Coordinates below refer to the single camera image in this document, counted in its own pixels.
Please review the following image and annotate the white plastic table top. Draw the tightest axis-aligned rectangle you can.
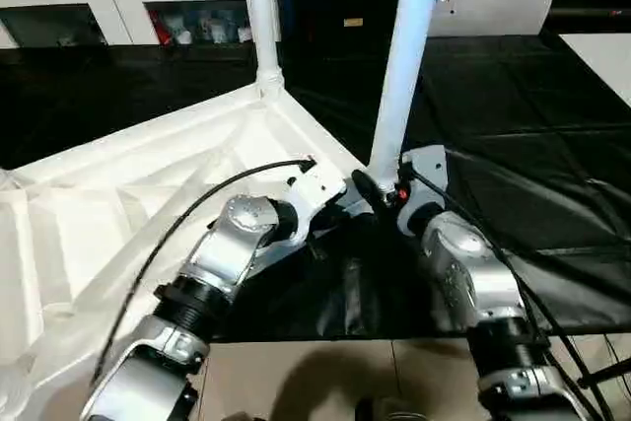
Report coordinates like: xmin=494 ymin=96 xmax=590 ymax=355
xmin=0 ymin=79 xmax=377 ymax=421

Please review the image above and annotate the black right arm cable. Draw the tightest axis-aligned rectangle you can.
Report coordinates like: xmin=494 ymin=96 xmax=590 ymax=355
xmin=407 ymin=163 xmax=615 ymax=421

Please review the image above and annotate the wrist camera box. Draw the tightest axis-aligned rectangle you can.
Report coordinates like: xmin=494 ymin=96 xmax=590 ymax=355
xmin=279 ymin=166 xmax=347 ymax=250
xmin=395 ymin=143 xmax=451 ymax=239

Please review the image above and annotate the dark robot foot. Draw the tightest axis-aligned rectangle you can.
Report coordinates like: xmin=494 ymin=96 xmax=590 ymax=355
xmin=353 ymin=393 xmax=426 ymax=421
xmin=220 ymin=409 xmax=278 ymax=421

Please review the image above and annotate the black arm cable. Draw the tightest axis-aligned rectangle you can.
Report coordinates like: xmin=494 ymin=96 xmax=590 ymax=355
xmin=407 ymin=163 xmax=615 ymax=421
xmin=87 ymin=156 xmax=317 ymax=388

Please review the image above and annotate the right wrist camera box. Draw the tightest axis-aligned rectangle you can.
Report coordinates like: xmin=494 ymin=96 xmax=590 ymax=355
xmin=395 ymin=143 xmax=451 ymax=239

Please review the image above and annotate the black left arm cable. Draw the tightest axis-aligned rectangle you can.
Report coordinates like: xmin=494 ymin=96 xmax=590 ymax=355
xmin=87 ymin=156 xmax=317 ymax=388

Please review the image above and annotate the white plastic table leg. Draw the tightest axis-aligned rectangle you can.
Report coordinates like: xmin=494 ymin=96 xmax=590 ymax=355
xmin=245 ymin=0 xmax=287 ymax=98
xmin=366 ymin=0 xmax=449 ymax=196

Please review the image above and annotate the black tripod leg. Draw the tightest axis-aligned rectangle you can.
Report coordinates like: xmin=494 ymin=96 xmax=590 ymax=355
xmin=575 ymin=358 xmax=631 ymax=388

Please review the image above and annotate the dark left robot foot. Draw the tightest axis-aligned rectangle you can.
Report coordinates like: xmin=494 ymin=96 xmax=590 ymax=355
xmin=220 ymin=409 xmax=278 ymax=421

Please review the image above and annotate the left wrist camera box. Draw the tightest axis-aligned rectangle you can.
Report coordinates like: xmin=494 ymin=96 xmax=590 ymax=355
xmin=279 ymin=166 xmax=347 ymax=250

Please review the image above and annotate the dark right robot foot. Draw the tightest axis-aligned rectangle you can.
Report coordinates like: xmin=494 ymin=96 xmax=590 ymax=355
xmin=353 ymin=393 xmax=426 ymax=421

